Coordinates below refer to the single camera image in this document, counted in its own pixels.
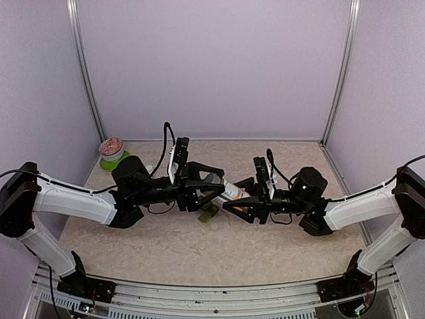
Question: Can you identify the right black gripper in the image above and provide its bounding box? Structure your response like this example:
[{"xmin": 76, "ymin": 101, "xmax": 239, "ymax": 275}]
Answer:
[{"xmin": 223, "ymin": 176, "xmax": 309, "ymax": 224}]

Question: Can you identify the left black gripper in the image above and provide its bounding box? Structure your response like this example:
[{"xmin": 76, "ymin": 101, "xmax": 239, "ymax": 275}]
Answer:
[{"xmin": 133, "ymin": 162, "xmax": 226, "ymax": 213}]

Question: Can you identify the orange pill bottle grey cap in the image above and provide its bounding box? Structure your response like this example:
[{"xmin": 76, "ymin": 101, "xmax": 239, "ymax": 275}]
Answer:
[{"xmin": 205, "ymin": 173, "xmax": 250, "ymax": 206}]

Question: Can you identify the green weekly pill organizer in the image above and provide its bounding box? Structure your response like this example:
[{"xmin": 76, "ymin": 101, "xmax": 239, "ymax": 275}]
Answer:
[{"xmin": 198, "ymin": 202, "xmax": 219, "ymax": 223}]

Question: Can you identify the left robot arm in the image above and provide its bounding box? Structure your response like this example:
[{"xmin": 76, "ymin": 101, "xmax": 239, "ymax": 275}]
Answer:
[{"xmin": 1, "ymin": 138, "xmax": 224, "ymax": 296}]

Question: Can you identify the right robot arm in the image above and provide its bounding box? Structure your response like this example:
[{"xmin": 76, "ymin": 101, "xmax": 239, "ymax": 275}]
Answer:
[{"xmin": 222, "ymin": 150, "xmax": 424, "ymax": 295}]

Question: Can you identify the lime green plate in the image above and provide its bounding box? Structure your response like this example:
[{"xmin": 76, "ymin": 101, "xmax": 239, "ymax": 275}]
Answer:
[{"xmin": 100, "ymin": 150, "xmax": 131, "ymax": 172}]

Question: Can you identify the red patterned white bowl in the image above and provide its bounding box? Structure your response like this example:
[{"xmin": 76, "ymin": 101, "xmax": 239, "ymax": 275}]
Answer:
[{"xmin": 98, "ymin": 138, "xmax": 124, "ymax": 162}]

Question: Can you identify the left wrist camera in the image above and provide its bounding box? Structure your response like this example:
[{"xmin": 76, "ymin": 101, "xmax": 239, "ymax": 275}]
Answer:
[{"xmin": 167, "ymin": 137, "xmax": 190, "ymax": 184}]

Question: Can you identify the front aluminium rail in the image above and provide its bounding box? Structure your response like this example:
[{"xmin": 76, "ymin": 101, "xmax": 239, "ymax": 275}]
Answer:
[{"xmin": 23, "ymin": 262, "xmax": 409, "ymax": 319}]

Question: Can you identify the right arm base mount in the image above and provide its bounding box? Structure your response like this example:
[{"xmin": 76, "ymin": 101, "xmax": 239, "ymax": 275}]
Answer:
[{"xmin": 316, "ymin": 250, "xmax": 375, "ymax": 302}]

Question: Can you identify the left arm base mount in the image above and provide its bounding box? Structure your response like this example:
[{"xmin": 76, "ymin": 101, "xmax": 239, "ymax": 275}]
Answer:
[{"xmin": 57, "ymin": 251, "xmax": 116, "ymax": 304}]

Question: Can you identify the left aluminium frame post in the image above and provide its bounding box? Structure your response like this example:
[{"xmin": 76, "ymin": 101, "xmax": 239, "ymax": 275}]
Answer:
[{"xmin": 66, "ymin": 0, "xmax": 107, "ymax": 142}]

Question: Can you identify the aluminium frame post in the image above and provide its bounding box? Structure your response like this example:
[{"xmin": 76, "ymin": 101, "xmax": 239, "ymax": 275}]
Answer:
[
  {"xmin": 66, "ymin": 0, "xmax": 107, "ymax": 142},
  {"xmin": 321, "ymin": 0, "xmax": 361, "ymax": 148}
]

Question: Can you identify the right aluminium frame post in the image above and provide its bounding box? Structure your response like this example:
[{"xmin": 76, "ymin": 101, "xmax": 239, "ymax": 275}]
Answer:
[{"xmin": 321, "ymin": 0, "xmax": 361, "ymax": 148}]

